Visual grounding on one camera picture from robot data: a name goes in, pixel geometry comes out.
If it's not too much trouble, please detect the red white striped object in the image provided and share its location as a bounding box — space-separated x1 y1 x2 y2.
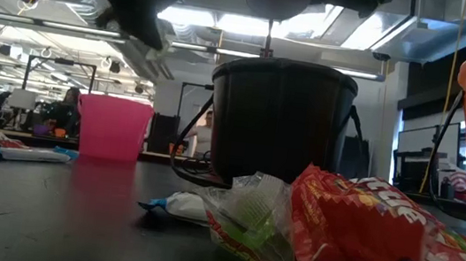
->
447 169 466 194

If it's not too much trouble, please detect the long ceiling strip light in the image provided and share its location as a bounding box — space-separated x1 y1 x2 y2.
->
0 11 129 45
169 40 387 83

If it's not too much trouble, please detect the black upright panel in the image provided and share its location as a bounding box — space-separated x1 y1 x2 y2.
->
338 134 374 181
148 111 182 157

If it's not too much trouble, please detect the clear candy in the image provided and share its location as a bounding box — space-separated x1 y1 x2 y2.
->
185 164 315 261

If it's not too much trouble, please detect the pink plastic bucket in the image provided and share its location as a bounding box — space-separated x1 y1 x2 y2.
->
72 92 157 165

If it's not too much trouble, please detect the black plastic bucket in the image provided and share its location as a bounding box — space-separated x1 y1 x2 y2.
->
166 45 378 208

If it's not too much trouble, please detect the person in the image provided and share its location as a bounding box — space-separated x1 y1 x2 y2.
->
180 106 218 160
38 82 86 139

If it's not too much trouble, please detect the purple bowl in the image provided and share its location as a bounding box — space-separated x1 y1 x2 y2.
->
31 123 51 137

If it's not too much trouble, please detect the white blue Hershey's bar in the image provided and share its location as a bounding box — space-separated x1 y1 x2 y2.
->
0 140 80 170
136 185 215 227

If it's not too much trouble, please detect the black metal gantry frame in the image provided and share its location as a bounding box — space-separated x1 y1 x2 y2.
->
176 81 216 122

